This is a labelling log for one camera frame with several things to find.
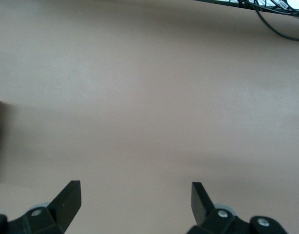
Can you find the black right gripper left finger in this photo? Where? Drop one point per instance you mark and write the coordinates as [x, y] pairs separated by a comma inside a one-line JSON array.
[[64, 207]]

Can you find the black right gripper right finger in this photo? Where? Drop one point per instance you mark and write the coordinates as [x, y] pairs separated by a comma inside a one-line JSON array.
[[200, 207]]

